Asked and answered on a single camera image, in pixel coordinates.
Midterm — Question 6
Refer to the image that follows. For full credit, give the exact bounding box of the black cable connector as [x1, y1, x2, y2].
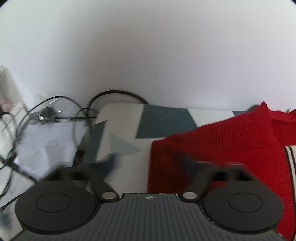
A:
[31, 106, 58, 124]

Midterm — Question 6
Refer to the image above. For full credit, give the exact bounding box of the clear plastic bag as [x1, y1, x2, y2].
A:
[14, 97, 93, 182]

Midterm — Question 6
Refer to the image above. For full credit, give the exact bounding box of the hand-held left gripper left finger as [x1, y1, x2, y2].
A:
[43, 154, 119, 202]

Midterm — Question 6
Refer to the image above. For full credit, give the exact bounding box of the ironing board geometric cover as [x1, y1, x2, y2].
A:
[72, 103, 251, 194]

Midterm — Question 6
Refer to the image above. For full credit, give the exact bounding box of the thin black cable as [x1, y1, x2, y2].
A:
[55, 108, 97, 149]

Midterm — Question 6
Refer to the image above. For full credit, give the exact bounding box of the thick black cable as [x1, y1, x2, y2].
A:
[88, 90, 148, 109]

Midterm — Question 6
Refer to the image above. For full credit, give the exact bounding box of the red knit cardigan striped trim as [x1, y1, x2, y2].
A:
[147, 101, 296, 240]

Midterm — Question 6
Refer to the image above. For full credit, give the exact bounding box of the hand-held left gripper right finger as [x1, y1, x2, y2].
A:
[178, 155, 258, 202]

